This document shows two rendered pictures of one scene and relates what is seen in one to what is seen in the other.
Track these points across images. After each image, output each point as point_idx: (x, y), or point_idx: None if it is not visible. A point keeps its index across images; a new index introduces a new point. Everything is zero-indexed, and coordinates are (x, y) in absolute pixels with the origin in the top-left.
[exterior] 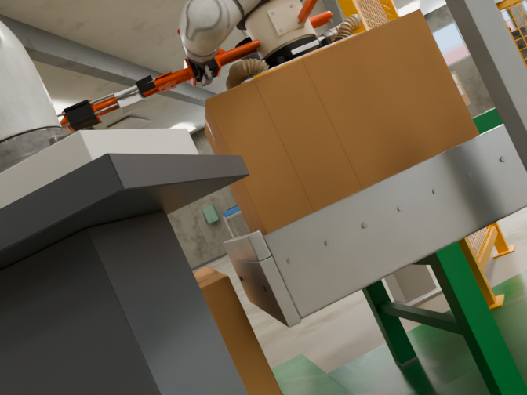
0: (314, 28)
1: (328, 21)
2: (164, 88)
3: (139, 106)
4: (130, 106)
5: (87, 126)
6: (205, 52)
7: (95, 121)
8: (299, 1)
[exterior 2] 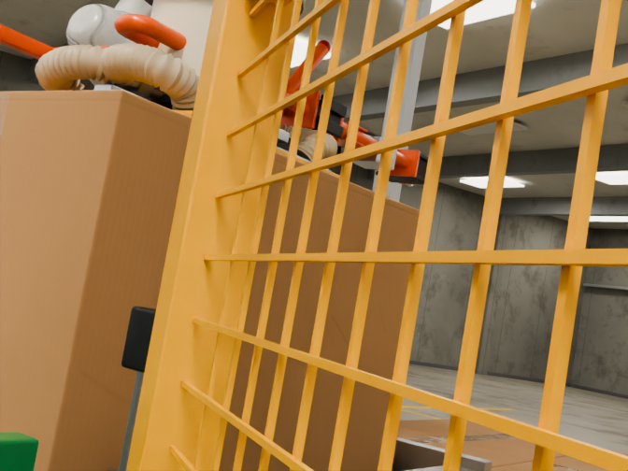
0: (165, 45)
1: (135, 32)
2: (339, 144)
3: (377, 164)
4: (362, 165)
5: (413, 180)
6: None
7: (396, 177)
8: (155, 1)
